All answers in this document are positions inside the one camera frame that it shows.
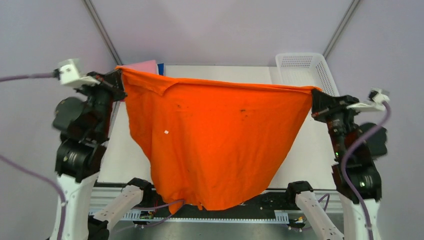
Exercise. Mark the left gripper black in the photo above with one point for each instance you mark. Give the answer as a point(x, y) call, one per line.
point(112, 80)

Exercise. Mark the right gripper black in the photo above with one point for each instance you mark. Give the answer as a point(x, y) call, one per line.
point(322, 103)

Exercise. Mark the orange t shirt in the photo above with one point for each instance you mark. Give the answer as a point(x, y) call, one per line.
point(212, 144)

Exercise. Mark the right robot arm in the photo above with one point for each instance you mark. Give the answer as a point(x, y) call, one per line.
point(358, 137)

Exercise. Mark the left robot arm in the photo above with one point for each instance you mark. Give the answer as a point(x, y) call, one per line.
point(84, 127)

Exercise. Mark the white plastic basket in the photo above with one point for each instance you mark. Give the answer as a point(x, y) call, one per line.
point(301, 69)

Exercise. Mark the pink folded t shirt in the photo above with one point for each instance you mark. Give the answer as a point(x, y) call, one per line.
point(149, 66)

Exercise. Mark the blue folded t shirt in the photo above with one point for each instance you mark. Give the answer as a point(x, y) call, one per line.
point(161, 69)

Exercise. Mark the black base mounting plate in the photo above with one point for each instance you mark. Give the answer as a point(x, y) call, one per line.
point(271, 198)

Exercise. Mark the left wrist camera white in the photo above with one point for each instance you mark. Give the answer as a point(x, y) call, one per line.
point(70, 74)

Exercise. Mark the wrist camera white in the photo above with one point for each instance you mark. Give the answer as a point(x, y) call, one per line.
point(70, 74)
point(374, 102)

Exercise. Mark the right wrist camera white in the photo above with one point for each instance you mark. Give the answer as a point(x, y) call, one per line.
point(374, 102)

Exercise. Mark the aluminium frame post left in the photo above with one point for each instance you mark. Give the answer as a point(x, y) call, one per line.
point(91, 9)

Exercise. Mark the aluminium frame post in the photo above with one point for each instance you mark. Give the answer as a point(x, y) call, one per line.
point(348, 15)
point(91, 9)

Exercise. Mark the aluminium frame post right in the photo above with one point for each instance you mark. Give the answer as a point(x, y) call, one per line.
point(348, 15)

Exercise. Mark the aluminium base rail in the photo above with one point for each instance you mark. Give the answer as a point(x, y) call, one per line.
point(251, 217)

